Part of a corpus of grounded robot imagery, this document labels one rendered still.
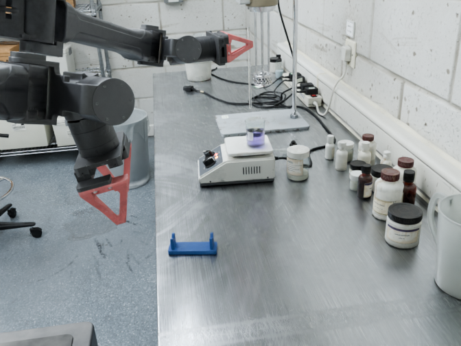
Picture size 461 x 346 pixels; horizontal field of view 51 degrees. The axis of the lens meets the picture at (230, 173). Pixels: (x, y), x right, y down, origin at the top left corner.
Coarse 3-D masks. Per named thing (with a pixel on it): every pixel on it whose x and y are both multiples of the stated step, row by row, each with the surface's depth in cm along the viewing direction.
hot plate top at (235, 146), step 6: (228, 138) 134; (234, 138) 134; (240, 138) 133; (228, 144) 130; (234, 144) 129; (240, 144) 129; (270, 144) 128; (228, 150) 126; (234, 150) 126; (240, 150) 125; (246, 150) 125; (252, 150) 125; (258, 150) 125; (264, 150) 125; (270, 150) 125; (228, 156) 124; (234, 156) 124
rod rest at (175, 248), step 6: (174, 234) 101; (210, 234) 100; (174, 240) 100; (210, 240) 98; (174, 246) 100; (180, 246) 101; (186, 246) 101; (192, 246) 100; (198, 246) 100; (204, 246) 100; (210, 246) 99; (216, 246) 100; (168, 252) 100; (174, 252) 99; (180, 252) 99; (186, 252) 99; (192, 252) 99; (198, 252) 99; (204, 252) 99; (210, 252) 99; (216, 252) 99
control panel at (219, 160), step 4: (216, 148) 135; (220, 148) 133; (216, 152) 132; (220, 152) 131; (204, 156) 135; (216, 156) 130; (220, 156) 129; (200, 160) 135; (216, 160) 128; (220, 160) 127; (200, 164) 132; (216, 164) 126; (200, 168) 130; (204, 168) 128; (208, 168) 127; (212, 168) 125; (200, 172) 128; (204, 172) 126
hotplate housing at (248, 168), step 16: (224, 144) 135; (224, 160) 125; (240, 160) 125; (256, 160) 125; (272, 160) 125; (208, 176) 126; (224, 176) 126; (240, 176) 126; (256, 176) 127; (272, 176) 127
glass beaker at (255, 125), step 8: (248, 120) 127; (256, 120) 128; (264, 120) 126; (248, 128) 124; (256, 128) 123; (264, 128) 125; (248, 136) 125; (256, 136) 124; (264, 136) 126; (248, 144) 126; (256, 144) 125; (264, 144) 127
